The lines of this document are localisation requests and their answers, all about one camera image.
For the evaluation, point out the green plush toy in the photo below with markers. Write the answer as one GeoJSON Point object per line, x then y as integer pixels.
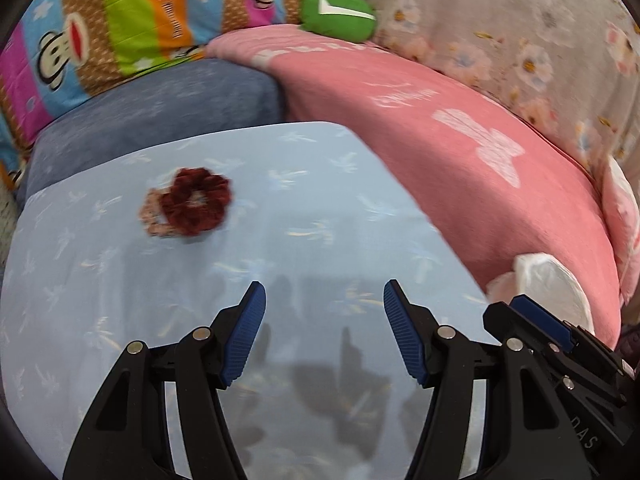
{"type": "Point", "coordinates": [335, 12]}

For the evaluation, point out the beige pink scrunchie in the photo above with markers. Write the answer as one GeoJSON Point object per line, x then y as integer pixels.
{"type": "Point", "coordinates": [150, 215]}

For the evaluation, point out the blue grey pillow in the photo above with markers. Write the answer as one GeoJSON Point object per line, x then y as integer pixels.
{"type": "Point", "coordinates": [175, 110]}

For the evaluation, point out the dark red scrunchie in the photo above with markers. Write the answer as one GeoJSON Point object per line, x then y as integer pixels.
{"type": "Point", "coordinates": [197, 200]}

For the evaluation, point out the striped monkey print pillow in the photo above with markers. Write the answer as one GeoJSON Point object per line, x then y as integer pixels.
{"type": "Point", "coordinates": [125, 20]}

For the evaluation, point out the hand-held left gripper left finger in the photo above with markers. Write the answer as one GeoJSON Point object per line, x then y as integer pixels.
{"type": "Point", "coordinates": [245, 330]}

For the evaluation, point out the pink blanket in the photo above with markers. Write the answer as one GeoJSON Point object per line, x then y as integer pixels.
{"type": "Point", "coordinates": [425, 160]}

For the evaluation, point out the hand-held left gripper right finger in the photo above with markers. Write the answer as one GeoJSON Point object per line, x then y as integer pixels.
{"type": "Point", "coordinates": [402, 330]}

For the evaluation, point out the speckled white cloth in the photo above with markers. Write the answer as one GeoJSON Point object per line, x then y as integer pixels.
{"type": "Point", "coordinates": [6, 205]}

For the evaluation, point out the grey floral quilt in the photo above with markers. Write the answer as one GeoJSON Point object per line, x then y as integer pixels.
{"type": "Point", "coordinates": [525, 25]}

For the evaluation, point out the light blue palm print sheet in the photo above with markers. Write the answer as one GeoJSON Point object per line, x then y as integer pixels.
{"type": "Point", "coordinates": [310, 240]}

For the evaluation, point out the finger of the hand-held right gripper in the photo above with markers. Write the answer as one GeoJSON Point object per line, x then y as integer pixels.
{"type": "Point", "coordinates": [542, 320]}

